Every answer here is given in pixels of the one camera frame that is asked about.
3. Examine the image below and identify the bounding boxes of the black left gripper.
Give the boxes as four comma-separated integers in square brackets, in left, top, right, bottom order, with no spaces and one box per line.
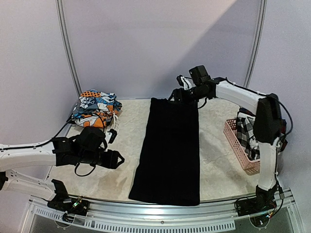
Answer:
[79,149,125,169]

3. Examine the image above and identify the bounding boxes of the black t-shirt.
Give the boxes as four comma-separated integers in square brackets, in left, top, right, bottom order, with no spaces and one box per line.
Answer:
[128,98,200,206]

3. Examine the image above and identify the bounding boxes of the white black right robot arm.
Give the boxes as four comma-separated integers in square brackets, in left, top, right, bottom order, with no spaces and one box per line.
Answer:
[170,65,283,212]

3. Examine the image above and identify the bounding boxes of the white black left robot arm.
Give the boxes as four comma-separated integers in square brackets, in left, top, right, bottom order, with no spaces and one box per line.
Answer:
[0,127,125,211]

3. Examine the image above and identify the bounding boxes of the pink plastic laundry basket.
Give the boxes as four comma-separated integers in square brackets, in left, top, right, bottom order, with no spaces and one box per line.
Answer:
[223,118,260,175]

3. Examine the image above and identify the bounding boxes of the colourful patterned folded shorts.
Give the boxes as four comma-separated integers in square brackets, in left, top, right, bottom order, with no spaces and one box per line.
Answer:
[69,89,122,129]

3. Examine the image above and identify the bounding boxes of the black white checked shirt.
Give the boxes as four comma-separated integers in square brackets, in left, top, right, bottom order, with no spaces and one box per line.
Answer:
[236,112,260,161]

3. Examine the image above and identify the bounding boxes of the red black plaid shirt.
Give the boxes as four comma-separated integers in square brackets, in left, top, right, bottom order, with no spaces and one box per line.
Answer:
[280,119,288,152]

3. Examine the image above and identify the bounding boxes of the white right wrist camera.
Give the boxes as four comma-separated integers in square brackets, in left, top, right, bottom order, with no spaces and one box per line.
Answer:
[176,75,192,90]

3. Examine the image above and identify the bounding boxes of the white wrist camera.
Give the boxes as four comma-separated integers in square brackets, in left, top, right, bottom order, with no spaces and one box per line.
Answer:
[176,75,192,90]
[105,129,118,144]

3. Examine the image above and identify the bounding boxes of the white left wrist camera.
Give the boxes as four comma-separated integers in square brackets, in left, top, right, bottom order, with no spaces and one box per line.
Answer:
[105,129,118,144]

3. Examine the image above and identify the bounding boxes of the front aluminium rail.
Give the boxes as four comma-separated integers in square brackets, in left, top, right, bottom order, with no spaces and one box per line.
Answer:
[22,189,304,233]

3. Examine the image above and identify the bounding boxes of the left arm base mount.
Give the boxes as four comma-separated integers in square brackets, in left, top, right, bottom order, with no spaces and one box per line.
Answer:
[47,179,89,216]

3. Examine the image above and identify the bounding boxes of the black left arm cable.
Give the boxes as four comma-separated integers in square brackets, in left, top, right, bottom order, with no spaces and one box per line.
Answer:
[0,111,109,177]

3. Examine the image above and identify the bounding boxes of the right aluminium frame post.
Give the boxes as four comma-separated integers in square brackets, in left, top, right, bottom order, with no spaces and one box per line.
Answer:
[243,0,267,87]

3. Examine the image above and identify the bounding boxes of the aluminium frame post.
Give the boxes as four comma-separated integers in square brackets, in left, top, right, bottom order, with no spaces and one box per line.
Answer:
[243,0,267,87]
[55,0,82,96]

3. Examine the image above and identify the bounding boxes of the left aluminium frame post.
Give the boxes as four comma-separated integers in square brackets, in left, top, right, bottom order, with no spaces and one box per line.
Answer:
[55,0,82,96]

